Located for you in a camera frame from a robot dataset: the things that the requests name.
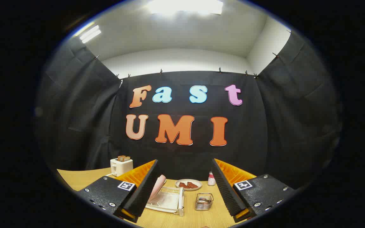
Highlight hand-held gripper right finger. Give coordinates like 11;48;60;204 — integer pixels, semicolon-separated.
211;158;297;223

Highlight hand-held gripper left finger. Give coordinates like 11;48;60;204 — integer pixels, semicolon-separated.
76;159;161;223

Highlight pink plate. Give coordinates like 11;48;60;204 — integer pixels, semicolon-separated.
149;175;166;200

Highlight metal wire basket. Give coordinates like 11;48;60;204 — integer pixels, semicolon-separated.
195;193;214;211

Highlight white wire dish rack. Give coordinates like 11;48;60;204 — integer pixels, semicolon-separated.
145;186;184;217

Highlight white round plate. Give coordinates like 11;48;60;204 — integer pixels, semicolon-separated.
175;179;202;191

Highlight white drip tray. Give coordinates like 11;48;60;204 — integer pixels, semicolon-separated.
149;190;180;212

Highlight white toaster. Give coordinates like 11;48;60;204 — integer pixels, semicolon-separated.
110;157;134;177

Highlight narrow ceiling light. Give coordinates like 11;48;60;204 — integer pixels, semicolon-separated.
80;25;101;44

